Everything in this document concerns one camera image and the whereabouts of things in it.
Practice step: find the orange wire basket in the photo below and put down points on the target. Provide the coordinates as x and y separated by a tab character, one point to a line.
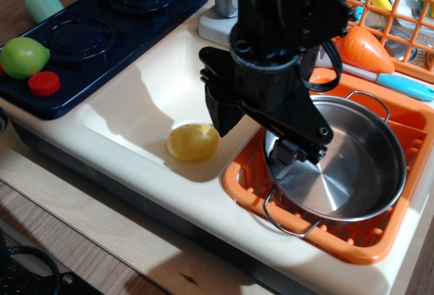
408	25

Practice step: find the cream toy sink unit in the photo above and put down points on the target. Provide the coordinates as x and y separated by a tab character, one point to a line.
117	136

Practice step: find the orange plastic drying rack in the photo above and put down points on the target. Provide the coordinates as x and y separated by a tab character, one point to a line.
364	242

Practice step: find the red bottle cap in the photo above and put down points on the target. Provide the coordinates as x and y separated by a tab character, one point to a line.
44	83

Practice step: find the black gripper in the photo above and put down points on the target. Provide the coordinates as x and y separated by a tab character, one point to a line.
275	92

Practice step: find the orange toy carrot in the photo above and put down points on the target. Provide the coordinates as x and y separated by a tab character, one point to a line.
361	49

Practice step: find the stainless steel pan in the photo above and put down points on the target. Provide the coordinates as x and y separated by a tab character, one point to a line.
361	175

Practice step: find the grey toy faucet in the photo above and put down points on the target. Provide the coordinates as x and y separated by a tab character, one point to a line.
216	23

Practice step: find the dark blue toy stove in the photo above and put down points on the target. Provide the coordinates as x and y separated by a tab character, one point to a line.
90	42

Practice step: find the mint green cup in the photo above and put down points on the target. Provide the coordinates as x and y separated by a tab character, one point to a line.
40	10

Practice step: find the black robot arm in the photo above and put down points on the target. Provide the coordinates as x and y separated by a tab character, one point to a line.
296	25

